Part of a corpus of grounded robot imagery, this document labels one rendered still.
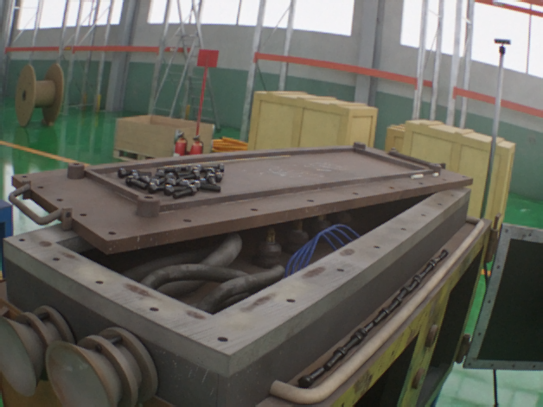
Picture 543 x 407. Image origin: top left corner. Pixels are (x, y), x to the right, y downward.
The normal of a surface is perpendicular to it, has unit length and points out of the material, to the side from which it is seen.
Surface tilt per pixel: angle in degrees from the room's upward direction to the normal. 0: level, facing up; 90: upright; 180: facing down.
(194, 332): 0
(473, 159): 90
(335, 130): 90
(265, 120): 90
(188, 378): 90
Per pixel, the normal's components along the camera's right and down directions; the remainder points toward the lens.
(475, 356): -0.11, 0.25
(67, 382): 0.11, 0.01
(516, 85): -0.47, 0.18
